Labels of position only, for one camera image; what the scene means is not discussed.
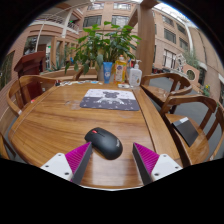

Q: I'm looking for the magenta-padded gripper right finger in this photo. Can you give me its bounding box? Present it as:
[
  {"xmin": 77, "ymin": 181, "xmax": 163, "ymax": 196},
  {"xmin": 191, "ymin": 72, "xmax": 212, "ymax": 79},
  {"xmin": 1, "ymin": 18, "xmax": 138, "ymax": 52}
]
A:
[{"xmin": 132, "ymin": 142, "xmax": 183, "ymax": 186}]

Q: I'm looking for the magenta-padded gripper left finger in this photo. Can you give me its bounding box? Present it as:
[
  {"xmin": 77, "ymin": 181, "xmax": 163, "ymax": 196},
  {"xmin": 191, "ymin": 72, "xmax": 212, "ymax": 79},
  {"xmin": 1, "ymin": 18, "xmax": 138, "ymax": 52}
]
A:
[{"xmin": 40, "ymin": 141, "xmax": 93, "ymax": 185}]

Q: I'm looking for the black computer mouse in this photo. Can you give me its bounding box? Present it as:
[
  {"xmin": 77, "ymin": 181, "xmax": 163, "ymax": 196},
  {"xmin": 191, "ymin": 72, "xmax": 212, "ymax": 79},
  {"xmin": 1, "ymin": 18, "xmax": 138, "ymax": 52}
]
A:
[{"xmin": 84, "ymin": 126, "xmax": 124, "ymax": 161}]

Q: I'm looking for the grey printed mouse pad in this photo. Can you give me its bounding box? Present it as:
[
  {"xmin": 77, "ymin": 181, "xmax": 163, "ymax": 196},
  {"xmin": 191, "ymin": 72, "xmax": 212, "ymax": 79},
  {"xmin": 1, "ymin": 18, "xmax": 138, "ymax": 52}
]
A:
[{"xmin": 79, "ymin": 88, "xmax": 141, "ymax": 112}]

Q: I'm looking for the wooden armchair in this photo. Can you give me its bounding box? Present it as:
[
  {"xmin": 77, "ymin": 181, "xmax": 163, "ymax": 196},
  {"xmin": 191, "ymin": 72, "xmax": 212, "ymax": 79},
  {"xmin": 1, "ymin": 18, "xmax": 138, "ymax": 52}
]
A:
[
  {"xmin": 159, "ymin": 94, "xmax": 218, "ymax": 168},
  {"xmin": 205, "ymin": 101, "xmax": 224, "ymax": 161},
  {"xmin": 73, "ymin": 66, "xmax": 99, "ymax": 82},
  {"xmin": 5, "ymin": 74, "xmax": 58, "ymax": 118},
  {"xmin": 139, "ymin": 72, "xmax": 194, "ymax": 114}
]

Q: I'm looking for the black notebook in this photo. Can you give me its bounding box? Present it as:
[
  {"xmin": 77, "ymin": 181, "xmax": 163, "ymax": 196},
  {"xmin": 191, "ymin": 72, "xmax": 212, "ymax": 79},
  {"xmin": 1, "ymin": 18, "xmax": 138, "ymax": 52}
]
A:
[{"xmin": 172, "ymin": 116, "xmax": 200, "ymax": 148}]

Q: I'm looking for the white pump bottle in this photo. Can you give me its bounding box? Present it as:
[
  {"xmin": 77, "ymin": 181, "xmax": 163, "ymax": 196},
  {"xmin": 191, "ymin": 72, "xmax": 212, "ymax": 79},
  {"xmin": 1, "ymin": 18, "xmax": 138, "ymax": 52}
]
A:
[{"xmin": 128, "ymin": 59, "xmax": 143, "ymax": 88}]

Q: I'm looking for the dark red wooden lectern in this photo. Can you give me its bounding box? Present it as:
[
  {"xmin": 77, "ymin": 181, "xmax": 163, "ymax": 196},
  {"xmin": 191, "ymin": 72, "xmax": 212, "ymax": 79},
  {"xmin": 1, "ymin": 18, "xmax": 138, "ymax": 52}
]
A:
[{"xmin": 13, "ymin": 50, "xmax": 47, "ymax": 101}]

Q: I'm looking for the yellow liquid bottle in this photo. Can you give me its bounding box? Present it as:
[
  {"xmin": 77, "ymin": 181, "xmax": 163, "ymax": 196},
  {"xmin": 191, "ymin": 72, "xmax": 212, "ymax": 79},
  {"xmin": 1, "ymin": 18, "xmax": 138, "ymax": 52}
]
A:
[{"xmin": 114, "ymin": 54, "xmax": 128, "ymax": 84}]

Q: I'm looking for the blue tube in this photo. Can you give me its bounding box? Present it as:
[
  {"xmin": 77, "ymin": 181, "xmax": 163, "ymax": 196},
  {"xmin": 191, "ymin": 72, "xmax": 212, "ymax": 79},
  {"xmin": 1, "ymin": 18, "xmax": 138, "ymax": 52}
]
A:
[{"xmin": 102, "ymin": 61, "xmax": 114, "ymax": 85}]

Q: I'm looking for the green potted plant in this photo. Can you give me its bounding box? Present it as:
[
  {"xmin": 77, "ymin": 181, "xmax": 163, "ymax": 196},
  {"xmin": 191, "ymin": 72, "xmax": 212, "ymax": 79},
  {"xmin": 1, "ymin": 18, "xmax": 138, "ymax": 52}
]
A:
[{"xmin": 64, "ymin": 21, "xmax": 143, "ymax": 83}]

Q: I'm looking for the wooden pillar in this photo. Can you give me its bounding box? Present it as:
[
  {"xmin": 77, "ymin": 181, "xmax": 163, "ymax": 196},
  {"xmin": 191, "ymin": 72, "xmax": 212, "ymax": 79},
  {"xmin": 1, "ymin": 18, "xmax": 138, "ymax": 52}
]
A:
[{"xmin": 128, "ymin": 0, "xmax": 158, "ymax": 78}]

